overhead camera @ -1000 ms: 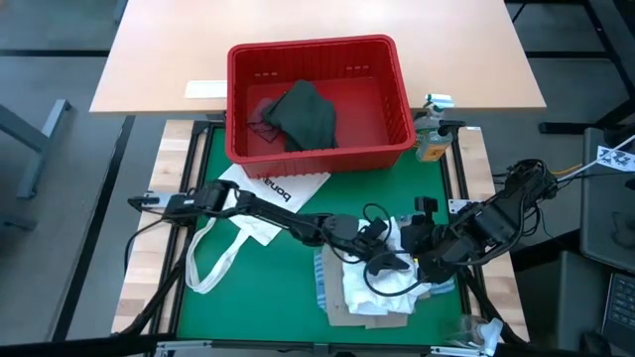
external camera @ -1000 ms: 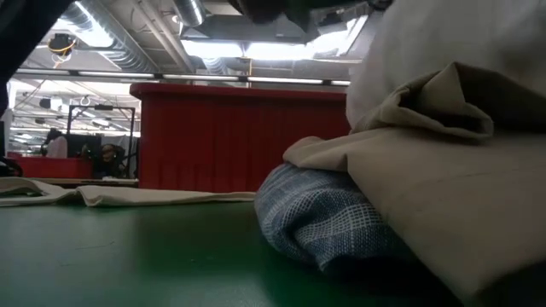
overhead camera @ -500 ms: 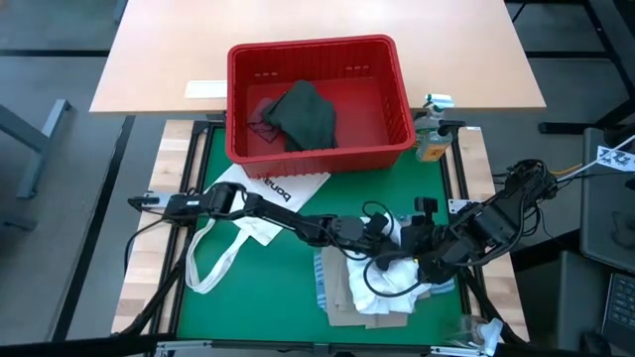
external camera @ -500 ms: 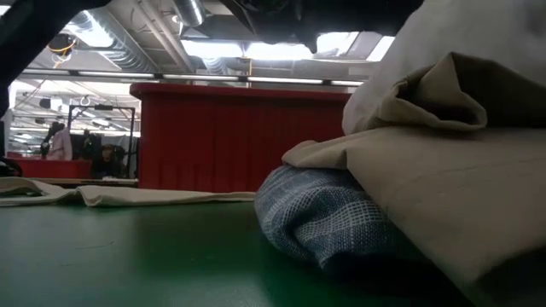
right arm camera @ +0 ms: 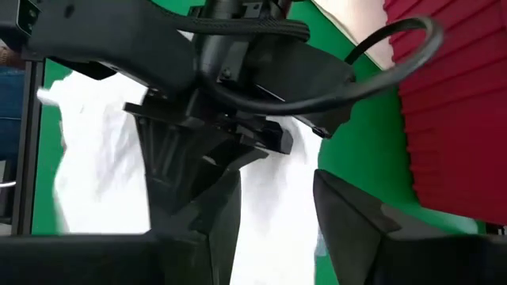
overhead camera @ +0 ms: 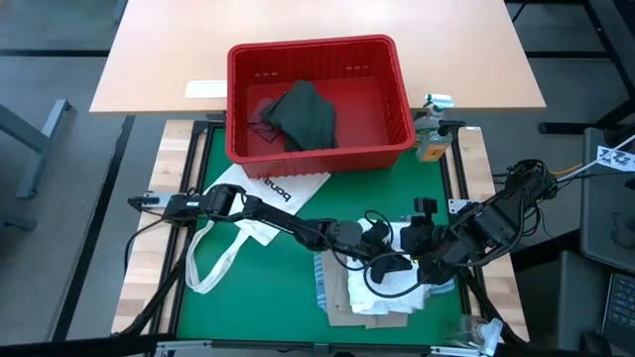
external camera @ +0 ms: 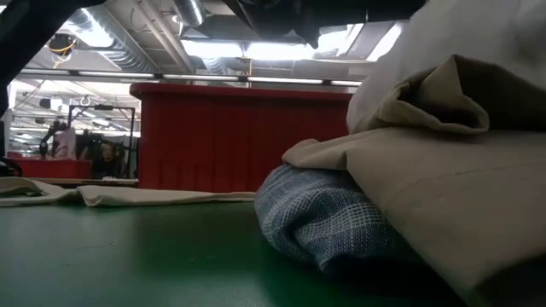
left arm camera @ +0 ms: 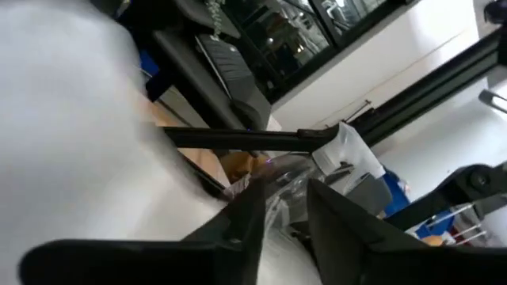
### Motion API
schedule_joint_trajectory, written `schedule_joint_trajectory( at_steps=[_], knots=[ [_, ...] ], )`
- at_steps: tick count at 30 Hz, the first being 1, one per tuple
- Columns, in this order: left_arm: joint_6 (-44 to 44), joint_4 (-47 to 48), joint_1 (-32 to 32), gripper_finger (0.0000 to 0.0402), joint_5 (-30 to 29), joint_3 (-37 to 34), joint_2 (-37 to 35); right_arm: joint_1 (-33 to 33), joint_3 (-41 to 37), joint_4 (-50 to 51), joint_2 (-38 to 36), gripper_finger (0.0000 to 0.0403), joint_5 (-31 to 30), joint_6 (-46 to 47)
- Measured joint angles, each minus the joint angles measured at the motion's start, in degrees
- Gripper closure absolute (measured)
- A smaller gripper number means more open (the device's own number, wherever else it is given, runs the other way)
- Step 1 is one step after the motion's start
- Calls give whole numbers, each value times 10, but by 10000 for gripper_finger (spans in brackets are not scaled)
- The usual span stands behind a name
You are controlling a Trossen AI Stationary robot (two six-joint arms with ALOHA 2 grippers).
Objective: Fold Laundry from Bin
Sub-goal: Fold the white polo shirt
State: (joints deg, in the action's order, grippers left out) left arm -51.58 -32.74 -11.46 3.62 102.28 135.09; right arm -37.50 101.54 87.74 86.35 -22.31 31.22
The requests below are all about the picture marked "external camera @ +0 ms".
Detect pink cloth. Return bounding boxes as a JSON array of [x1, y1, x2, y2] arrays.
[[52, 126, 78, 160]]

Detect silver ventilation duct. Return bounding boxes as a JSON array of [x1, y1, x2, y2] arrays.
[[171, 0, 206, 28]]

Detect blue striped garment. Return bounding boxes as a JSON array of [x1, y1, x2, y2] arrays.
[[253, 163, 424, 275]]

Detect red plastic laundry bin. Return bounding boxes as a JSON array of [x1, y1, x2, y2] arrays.
[[130, 82, 356, 194]]

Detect black yellow ceiling reel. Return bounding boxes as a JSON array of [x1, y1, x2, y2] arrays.
[[47, 32, 78, 58]]

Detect green table mat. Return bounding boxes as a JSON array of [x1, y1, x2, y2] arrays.
[[0, 200, 470, 307]]

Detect light wooden desk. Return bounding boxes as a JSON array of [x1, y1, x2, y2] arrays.
[[25, 176, 141, 189]]

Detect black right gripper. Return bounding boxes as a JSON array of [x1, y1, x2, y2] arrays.
[[221, 0, 369, 49]]

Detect large white shirt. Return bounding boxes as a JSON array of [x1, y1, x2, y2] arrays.
[[345, 0, 546, 134]]

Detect background red bin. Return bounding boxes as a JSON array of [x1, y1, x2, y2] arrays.
[[5, 156, 94, 180]]

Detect hanging strip light bar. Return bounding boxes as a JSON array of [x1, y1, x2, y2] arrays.
[[17, 67, 364, 88]]

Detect person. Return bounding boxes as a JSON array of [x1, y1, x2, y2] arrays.
[[90, 141, 128, 180]]

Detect beige trousers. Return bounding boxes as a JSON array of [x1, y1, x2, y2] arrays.
[[281, 54, 546, 307]]

